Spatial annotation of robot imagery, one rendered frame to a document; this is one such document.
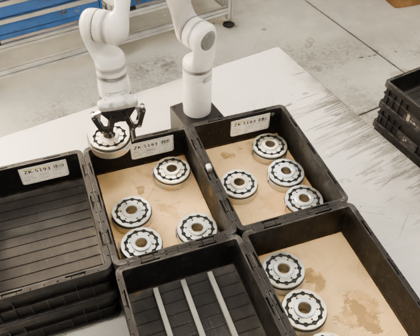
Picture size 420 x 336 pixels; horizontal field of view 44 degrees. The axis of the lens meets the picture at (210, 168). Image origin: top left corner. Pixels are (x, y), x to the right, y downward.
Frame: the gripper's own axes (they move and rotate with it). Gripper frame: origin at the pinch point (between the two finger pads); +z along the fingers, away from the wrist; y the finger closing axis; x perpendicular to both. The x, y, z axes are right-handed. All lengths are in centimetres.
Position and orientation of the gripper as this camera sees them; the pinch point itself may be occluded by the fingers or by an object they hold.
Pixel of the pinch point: (122, 136)
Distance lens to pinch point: 136.2
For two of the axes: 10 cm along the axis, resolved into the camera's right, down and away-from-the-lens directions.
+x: 2.6, 6.8, -6.9
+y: -9.7, 1.9, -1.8
